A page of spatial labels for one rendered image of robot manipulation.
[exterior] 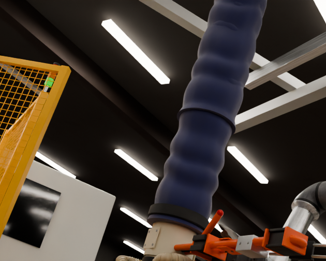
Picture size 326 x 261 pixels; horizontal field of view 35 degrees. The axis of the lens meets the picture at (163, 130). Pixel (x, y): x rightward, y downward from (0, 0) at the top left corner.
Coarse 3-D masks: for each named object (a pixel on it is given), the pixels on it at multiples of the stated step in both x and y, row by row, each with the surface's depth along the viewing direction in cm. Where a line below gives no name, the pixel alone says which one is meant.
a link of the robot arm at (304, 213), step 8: (304, 192) 205; (312, 192) 203; (296, 200) 204; (304, 200) 202; (312, 200) 202; (296, 208) 203; (304, 208) 201; (312, 208) 200; (320, 208) 202; (296, 216) 199; (304, 216) 199; (312, 216) 201; (288, 224) 197; (296, 224) 196; (304, 224) 197; (304, 232) 197; (272, 256) 188; (280, 256) 187; (288, 256) 189
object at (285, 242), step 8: (264, 232) 134; (272, 232) 133; (280, 232) 130; (288, 232) 127; (296, 232) 129; (264, 240) 133; (272, 240) 132; (280, 240) 129; (288, 240) 127; (272, 248) 131; (280, 248) 129; (288, 248) 127; (296, 248) 127; (304, 248) 129
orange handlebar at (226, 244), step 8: (224, 240) 151; (232, 240) 147; (256, 240) 138; (296, 240) 126; (304, 240) 127; (176, 248) 173; (184, 248) 169; (216, 248) 154; (224, 248) 150; (232, 248) 152; (264, 248) 140
